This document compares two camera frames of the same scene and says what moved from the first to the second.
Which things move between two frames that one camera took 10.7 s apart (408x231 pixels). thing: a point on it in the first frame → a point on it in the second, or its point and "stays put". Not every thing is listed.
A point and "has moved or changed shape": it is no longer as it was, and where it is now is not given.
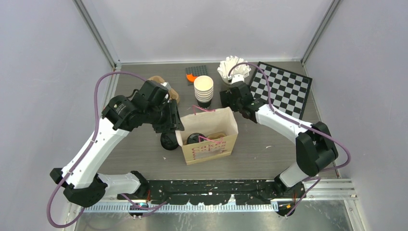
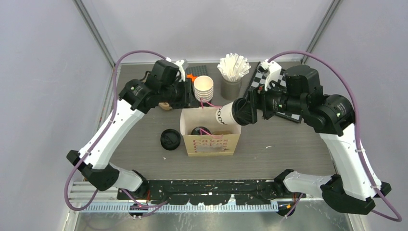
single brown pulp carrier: [216, 135] → [222, 132]
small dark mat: [197, 71] stays put
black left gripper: [173, 122] → [189, 100]
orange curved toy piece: [190, 77] stays put
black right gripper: [226, 96] → [258, 98]
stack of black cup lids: [169, 140] stays put
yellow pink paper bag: [221, 121] has moved or changed shape
